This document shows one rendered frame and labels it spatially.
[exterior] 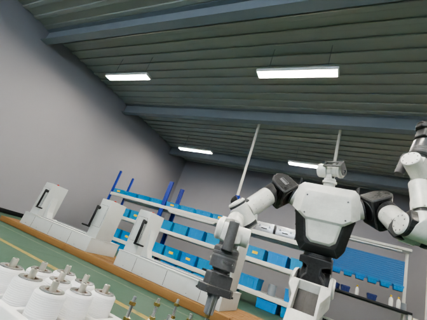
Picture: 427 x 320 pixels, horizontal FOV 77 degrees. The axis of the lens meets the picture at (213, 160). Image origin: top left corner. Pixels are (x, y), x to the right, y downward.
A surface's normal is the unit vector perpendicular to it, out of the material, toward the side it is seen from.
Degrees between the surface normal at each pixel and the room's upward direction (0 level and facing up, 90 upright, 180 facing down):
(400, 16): 180
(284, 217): 90
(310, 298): 52
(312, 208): 101
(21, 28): 90
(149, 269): 90
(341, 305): 90
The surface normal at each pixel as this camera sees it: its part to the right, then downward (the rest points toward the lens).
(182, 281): -0.38, -0.44
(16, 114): 0.87, 0.13
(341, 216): -0.35, -0.24
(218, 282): 0.35, -0.22
